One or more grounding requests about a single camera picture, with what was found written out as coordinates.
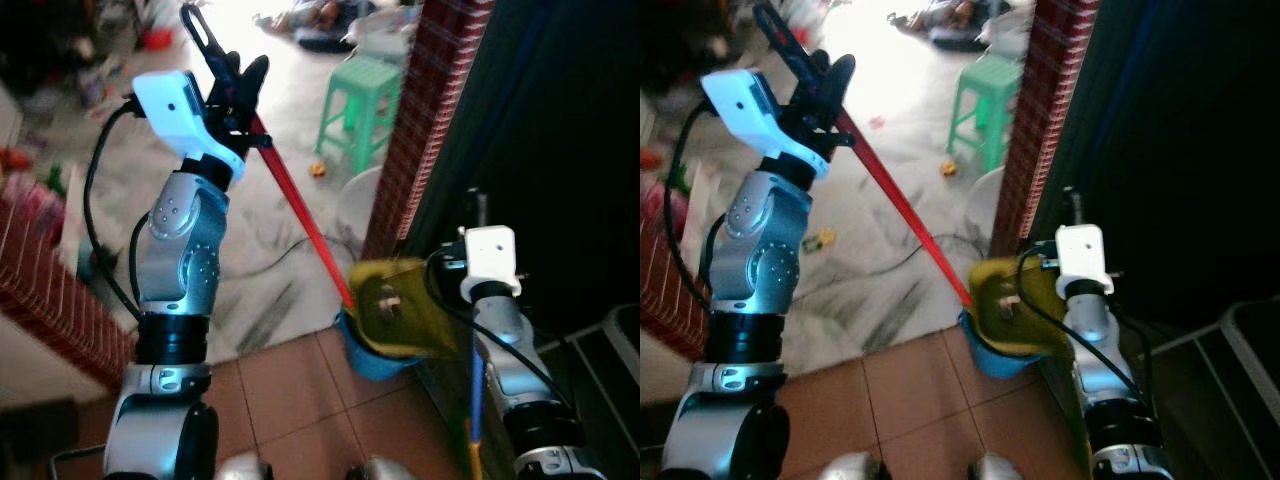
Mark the green plastic stool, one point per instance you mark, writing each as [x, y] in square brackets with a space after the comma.
[360, 85]
[990, 85]

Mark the small yellow toy car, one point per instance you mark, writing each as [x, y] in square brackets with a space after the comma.
[821, 239]

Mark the silver right robot leg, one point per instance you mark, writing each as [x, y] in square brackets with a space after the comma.
[995, 468]
[385, 468]

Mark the white round plastic bucket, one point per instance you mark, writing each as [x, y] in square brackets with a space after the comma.
[355, 205]
[985, 205]

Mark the grey metal rack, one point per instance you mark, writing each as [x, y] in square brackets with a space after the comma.
[590, 380]
[1220, 370]

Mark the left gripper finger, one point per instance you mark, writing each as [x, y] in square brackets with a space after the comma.
[254, 78]
[840, 78]

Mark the silver left robot leg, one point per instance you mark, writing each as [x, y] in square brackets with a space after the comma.
[848, 468]
[245, 468]

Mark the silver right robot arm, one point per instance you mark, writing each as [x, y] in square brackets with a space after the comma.
[510, 350]
[1105, 350]

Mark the red plastic bowl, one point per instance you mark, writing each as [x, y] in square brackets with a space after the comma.
[156, 39]

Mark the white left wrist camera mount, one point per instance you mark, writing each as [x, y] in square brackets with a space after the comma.
[750, 105]
[180, 105]

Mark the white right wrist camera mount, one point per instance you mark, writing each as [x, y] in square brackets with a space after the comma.
[490, 260]
[1082, 258]

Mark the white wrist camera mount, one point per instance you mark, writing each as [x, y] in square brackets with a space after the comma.
[1082, 258]
[180, 105]
[490, 260]
[750, 105]

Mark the left gripper long finger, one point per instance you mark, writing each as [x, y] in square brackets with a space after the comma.
[203, 40]
[778, 35]

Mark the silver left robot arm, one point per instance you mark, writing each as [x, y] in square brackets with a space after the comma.
[760, 260]
[180, 250]

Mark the silver robot leg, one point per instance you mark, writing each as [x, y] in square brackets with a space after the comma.
[385, 468]
[848, 468]
[995, 468]
[245, 468]

